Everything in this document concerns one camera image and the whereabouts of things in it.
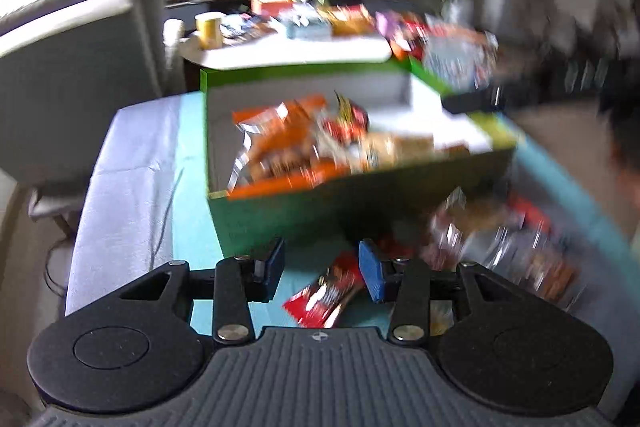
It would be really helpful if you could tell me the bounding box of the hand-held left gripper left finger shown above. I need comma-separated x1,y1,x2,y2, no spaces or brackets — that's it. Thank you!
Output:
112,237,287,344

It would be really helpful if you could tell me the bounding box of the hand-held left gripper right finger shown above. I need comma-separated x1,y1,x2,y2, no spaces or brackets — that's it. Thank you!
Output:
358,239,531,348

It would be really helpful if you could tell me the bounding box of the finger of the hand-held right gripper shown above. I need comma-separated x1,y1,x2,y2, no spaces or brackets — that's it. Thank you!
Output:
440,86,507,115

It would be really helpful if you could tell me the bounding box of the green cardboard box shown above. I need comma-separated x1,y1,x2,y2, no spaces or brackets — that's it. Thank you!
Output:
200,59,518,258

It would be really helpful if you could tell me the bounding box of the orange snack packet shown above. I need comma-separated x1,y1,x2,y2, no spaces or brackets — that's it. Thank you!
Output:
227,157,351,200
231,96,331,142

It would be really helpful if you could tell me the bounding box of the orange cracker packet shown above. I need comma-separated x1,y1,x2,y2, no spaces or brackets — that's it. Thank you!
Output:
357,132,436,172

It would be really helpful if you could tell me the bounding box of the brown snack clear packet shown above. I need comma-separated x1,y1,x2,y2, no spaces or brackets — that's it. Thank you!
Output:
490,202,586,308
430,189,506,268

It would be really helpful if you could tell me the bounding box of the red black snack packet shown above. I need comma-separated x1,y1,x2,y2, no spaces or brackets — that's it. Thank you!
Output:
322,92,372,142

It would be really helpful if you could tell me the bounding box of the wicker basket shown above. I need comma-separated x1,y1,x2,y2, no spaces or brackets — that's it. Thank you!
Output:
330,7,376,35

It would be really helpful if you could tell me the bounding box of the blue plastic tray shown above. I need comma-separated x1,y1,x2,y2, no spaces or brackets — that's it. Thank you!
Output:
287,19,333,42

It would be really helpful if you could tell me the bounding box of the orange box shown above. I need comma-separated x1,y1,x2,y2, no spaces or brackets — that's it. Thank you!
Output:
250,0,296,15

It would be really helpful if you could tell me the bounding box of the yellow can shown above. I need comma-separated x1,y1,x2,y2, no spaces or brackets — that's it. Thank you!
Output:
195,13,226,50

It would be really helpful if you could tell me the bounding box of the grey sofa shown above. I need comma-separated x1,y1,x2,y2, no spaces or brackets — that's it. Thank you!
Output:
0,0,168,202

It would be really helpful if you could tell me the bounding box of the black cable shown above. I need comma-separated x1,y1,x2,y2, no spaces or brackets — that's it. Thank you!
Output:
42,227,76,293

